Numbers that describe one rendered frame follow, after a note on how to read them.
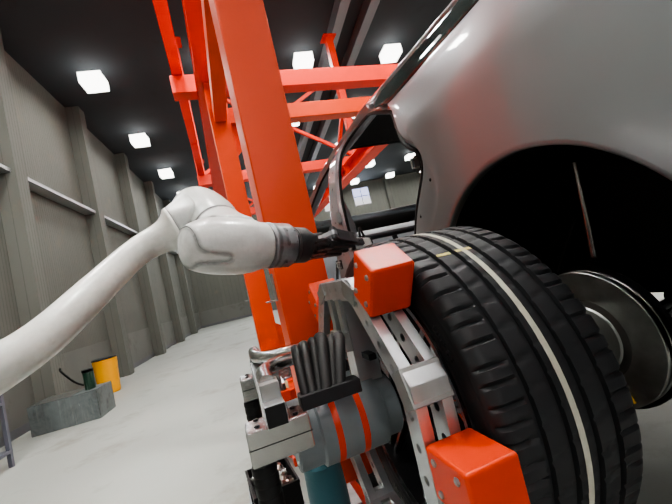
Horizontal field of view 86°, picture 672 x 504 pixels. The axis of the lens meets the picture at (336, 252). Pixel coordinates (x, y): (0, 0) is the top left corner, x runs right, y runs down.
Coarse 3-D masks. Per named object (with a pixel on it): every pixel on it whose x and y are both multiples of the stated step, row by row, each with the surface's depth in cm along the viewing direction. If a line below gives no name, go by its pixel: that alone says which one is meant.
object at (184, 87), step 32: (160, 0) 267; (192, 0) 222; (192, 32) 247; (192, 64) 314; (384, 64) 423; (192, 96) 365; (192, 128) 468; (320, 160) 707; (352, 160) 692; (224, 192) 626
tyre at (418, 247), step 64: (448, 256) 62; (512, 256) 62; (448, 320) 52; (512, 320) 53; (576, 320) 54; (512, 384) 48; (576, 384) 50; (512, 448) 46; (576, 448) 48; (640, 448) 51
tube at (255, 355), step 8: (328, 304) 78; (336, 312) 77; (336, 320) 76; (336, 328) 76; (296, 344) 75; (248, 352) 84; (256, 352) 76; (264, 352) 75; (272, 352) 74; (280, 352) 74; (256, 360) 75; (264, 360) 74
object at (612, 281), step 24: (576, 288) 85; (600, 288) 80; (624, 288) 77; (600, 312) 81; (624, 312) 76; (648, 312) 72; (624, 336) 77; (648, 336) 72; (624, 360) 78; (648, 360) 73; (648, 384) 74
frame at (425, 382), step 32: (320, 288) 84; (352, 288) 63; (320, 320) 92; (384, 352) 55; (416, 352) 54; (416, 384) 49; (448, 384) 50; (416, 416) 49; (448, 416) 50; (416, 448) 51; (384, 480) 85
